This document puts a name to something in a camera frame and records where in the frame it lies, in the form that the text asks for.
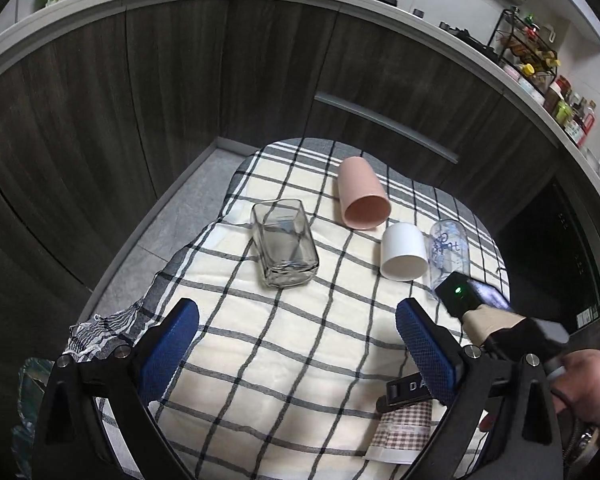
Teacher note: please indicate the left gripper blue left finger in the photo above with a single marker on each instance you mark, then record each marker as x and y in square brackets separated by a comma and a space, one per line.
[137, 375]

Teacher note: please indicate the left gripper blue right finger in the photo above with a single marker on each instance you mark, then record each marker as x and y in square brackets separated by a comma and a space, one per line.
[456, 376]

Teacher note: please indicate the brown houndstooth paper cup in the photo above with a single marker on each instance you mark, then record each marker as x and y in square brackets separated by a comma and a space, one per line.
[401, 434]

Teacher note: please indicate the clear blue-print plastic cup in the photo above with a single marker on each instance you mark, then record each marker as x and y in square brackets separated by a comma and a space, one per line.
[448, 251]

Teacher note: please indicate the white plastic cup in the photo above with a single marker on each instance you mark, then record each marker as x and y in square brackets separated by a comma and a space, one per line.
[403, 253]

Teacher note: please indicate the pink plastic cup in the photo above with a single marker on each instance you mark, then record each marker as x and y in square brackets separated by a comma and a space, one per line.
[364, 204]

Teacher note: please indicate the person right hand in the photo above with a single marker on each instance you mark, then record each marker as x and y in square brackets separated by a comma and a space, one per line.
[580, 385]

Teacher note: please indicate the built-in black dishwasher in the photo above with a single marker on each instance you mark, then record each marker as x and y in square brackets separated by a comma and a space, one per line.
[551, 270]

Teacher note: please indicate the black white checked cloth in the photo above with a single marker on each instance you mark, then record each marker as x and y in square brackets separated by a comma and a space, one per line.
[276, 384]

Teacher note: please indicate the square clear glass jar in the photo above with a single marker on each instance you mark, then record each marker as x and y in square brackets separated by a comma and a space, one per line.
[284, 243]

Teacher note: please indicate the black spice rack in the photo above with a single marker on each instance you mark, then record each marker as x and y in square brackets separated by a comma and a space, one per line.
[517, 43]

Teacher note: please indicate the black gas stove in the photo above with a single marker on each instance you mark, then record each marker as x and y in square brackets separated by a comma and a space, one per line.
[461, 34]

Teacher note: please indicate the grey drawer handle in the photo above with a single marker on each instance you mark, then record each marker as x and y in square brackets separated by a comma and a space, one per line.
[385, 122]

